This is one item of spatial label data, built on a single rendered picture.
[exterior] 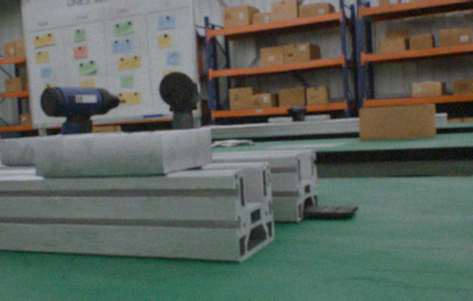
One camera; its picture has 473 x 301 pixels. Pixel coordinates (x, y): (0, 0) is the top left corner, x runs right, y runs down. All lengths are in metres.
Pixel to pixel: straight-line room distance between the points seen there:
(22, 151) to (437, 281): 0.65
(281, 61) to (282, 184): 10.06
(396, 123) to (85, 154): 2.10
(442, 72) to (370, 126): 8.46
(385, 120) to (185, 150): 2.06
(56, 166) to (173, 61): 3.29
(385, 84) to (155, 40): 7.66
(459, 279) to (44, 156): 0.42
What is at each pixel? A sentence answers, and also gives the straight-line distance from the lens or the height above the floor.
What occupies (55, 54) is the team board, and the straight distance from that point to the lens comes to 4.50.
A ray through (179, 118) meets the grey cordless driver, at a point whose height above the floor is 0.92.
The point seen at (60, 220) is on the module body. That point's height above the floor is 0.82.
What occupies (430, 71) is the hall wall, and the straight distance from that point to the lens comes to 11.04.
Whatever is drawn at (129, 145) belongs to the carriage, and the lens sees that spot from 0.55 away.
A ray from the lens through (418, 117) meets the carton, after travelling 2.55.
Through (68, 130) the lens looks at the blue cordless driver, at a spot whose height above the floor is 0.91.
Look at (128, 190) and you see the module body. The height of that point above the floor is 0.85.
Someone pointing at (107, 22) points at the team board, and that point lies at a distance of 4.21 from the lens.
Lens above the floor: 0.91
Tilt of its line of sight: 3 degrees down
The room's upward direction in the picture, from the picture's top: 4 degrees counter-clockwise
